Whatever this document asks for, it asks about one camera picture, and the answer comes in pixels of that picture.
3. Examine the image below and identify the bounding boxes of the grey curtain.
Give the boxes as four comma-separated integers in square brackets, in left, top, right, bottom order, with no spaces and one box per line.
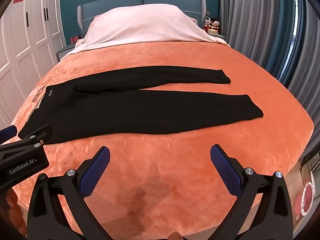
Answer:
[218,0,320,140]

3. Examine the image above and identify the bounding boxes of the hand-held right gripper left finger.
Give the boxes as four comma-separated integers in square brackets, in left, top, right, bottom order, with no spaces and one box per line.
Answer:
[26,146,111,240]

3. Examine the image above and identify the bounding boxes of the black pants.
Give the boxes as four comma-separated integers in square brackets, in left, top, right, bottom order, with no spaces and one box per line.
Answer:
[18,66,263,145]

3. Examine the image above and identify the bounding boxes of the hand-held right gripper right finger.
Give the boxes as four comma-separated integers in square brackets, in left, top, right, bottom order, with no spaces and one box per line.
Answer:
[210,144,295,240]

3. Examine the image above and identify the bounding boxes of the blue nightstand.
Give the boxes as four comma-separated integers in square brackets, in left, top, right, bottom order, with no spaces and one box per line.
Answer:
[56,44,77,62]

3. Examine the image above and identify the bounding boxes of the blue curtain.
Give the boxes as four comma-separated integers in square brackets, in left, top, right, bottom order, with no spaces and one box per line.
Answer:
[265,0,302,80]

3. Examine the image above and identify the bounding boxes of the white blanket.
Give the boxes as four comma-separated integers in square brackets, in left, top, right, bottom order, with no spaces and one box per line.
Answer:
[65,6,231,55]

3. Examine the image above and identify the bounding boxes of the blue padded headboard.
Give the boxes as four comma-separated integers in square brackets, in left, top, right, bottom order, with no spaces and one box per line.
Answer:
[77,0,207,37]

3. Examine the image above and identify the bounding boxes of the orange plush blanket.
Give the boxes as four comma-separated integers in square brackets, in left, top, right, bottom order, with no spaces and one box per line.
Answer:
[10,41,314,240]

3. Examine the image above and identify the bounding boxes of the white wardrobe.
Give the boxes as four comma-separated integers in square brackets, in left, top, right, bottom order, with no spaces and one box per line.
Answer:
[0,0,66,128]

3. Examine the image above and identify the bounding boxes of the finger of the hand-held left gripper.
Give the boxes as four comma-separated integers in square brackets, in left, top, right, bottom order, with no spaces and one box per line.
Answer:
[0,126,17,143]
[18,124,53,146]

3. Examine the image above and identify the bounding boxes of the pink round fan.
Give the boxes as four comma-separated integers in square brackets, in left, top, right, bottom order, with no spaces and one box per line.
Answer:
[295,179,316,218]

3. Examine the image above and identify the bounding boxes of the person's left hand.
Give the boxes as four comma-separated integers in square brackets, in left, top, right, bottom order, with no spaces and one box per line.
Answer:
[0,187,20,230]

